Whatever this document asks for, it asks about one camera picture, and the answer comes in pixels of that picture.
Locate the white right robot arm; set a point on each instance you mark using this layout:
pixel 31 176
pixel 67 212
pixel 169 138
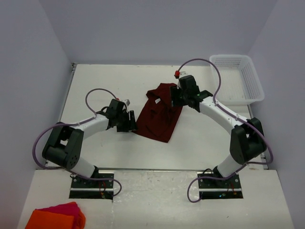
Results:
pixel 246 135

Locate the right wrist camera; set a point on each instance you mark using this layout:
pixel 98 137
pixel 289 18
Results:
pixel 179 74

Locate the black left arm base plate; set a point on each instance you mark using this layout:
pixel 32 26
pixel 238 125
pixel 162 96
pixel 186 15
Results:
pixel 88 189

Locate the white plastic basket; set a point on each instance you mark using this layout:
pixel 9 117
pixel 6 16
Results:
pixel 240 84

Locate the orange folded t-shirt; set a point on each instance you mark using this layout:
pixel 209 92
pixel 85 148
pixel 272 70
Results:
pixel 46 220

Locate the pink folded t-shirt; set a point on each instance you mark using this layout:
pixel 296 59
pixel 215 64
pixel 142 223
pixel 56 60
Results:
pixel 68 209

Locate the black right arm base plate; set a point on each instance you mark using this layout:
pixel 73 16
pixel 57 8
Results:
pixel 216 189

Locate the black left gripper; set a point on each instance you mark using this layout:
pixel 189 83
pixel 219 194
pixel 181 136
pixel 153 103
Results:
pixel 130 124

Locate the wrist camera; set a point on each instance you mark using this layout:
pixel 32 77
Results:
pixel 125 101
pixel 179 74

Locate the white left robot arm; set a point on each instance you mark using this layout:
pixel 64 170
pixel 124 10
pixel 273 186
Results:
pixel 64 144

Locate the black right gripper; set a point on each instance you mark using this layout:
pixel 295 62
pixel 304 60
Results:
pixel 175 91

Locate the dark red t-shirt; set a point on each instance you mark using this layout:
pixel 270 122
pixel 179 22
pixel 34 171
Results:
pixel 158 118

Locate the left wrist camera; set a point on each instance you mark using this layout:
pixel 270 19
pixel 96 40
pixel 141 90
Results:
pixel 125 101

